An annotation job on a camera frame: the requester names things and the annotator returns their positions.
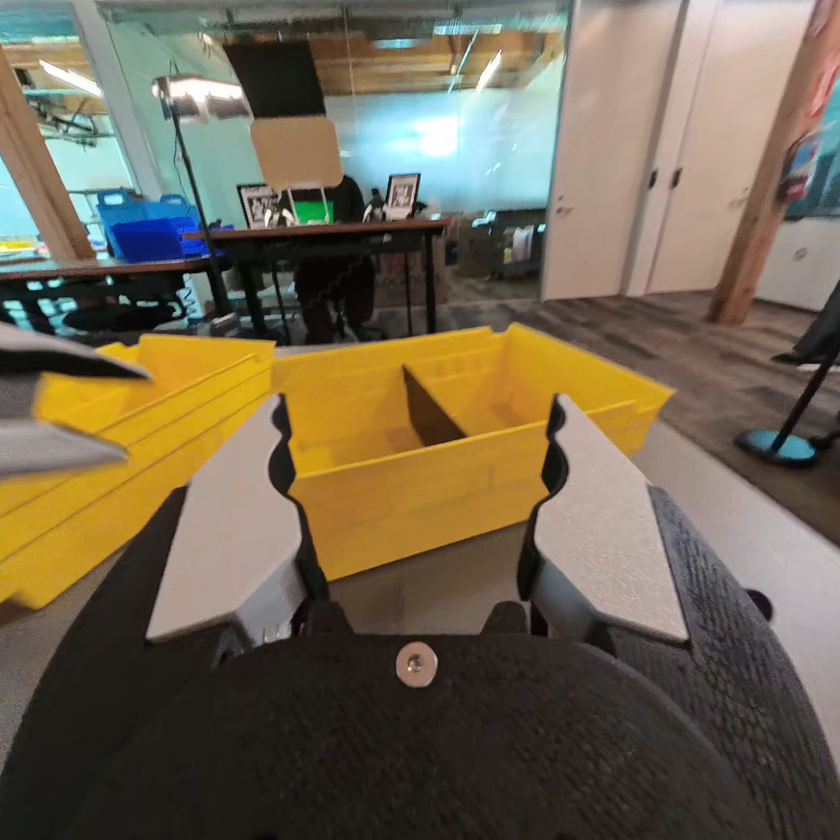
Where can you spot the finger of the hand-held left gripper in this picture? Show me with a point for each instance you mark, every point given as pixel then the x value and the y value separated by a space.
pixel 52 344
pixel 46 449

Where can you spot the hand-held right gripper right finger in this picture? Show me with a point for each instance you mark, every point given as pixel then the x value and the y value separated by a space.
pixel 604 538

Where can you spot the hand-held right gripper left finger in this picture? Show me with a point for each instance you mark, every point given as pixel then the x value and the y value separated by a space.
pixel 229 538

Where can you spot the yellow divided plastic bin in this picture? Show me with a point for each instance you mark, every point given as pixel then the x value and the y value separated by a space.
pixel 407 499

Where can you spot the dark wooden desk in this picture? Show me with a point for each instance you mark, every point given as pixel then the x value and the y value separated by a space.
pixel 98 270

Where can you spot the dark blue plastic bin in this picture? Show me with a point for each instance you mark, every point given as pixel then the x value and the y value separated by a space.
pixel 151 243

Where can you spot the slanted wooden beam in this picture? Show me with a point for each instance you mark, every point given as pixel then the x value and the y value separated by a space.
pixel 46 184

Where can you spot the light blue plastic basket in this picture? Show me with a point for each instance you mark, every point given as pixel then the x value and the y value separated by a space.
pixel 144 205

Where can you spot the black round floor lamp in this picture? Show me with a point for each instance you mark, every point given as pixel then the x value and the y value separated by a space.
pixel 778 446

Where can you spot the black bin divider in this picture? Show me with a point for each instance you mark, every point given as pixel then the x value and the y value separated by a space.
pixel 430 413

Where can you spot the large framed picture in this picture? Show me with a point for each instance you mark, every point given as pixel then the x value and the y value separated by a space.
pixel 259 205

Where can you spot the studio light on stand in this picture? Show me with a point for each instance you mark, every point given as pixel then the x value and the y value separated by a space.
pixel 197 98

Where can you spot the green screen monitor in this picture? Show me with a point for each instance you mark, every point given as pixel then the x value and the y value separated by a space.
pixel 313 208

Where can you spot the long wooden desk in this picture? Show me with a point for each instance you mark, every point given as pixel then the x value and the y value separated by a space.
pixel 328 231

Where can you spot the black utility cart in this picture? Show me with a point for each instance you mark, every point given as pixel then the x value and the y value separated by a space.
pixel 518 246

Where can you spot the cardboard box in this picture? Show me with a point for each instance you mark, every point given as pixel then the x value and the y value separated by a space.
pixel 420 279

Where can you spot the white cabinet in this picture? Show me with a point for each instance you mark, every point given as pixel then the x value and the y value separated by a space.
pixel 800 262

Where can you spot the white door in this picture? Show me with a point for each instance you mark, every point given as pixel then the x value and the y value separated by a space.
pixel 715 164
pixel 604 164

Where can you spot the small framed picture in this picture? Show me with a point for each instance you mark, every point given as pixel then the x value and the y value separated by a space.
pixel 402 195

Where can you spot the wooden post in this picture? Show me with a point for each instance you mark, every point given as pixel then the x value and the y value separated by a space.
pixel 761 197

